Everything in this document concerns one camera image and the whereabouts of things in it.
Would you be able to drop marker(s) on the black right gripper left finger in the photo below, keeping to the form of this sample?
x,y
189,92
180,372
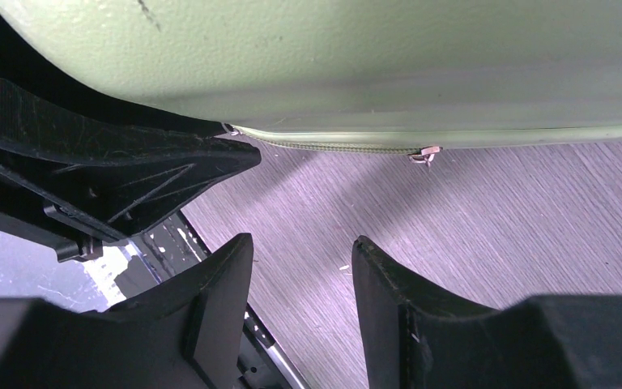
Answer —
x,y
186,331

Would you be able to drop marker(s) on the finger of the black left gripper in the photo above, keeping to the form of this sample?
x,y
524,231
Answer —
x,y
72,183

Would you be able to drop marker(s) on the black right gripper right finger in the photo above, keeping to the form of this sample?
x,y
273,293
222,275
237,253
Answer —
x,y
398,310

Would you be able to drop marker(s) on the green ribbed hard-shell suitcase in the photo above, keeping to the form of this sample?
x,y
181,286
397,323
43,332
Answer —
x,y
396,75

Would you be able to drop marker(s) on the metal zipper pull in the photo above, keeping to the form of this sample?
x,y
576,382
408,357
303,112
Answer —
x,y
425,155

